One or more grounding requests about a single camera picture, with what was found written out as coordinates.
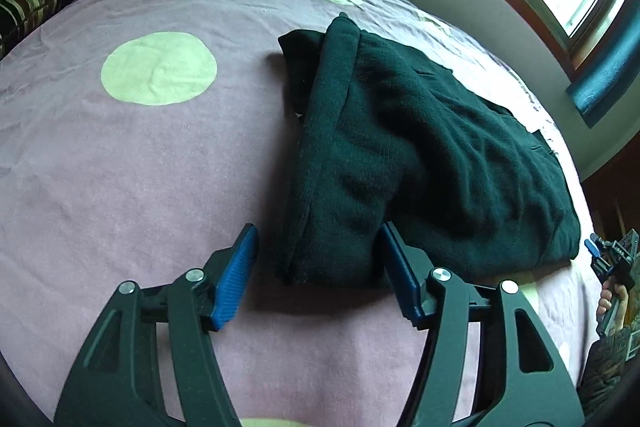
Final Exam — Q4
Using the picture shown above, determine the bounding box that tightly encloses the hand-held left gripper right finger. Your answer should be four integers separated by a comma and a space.
377, 222, 587, 427

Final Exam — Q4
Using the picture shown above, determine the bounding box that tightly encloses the teal curtain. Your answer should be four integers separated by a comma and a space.
566, 34, 640, 128

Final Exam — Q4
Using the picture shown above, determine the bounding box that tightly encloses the person's right hand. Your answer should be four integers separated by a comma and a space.
597, 282, 632, 338

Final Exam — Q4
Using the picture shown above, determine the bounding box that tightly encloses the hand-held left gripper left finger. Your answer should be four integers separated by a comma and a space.
52, 223, 261, 427

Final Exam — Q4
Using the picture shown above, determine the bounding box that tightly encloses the person's right forearm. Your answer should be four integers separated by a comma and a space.
579, 314, 640, 414

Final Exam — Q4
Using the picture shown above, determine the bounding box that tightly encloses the black sweater with white print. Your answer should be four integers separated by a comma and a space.
277, 13, 582, 286

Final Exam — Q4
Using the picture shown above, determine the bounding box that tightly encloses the pink dotted bedsheet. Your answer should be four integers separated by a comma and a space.
0, 0, 593, 427

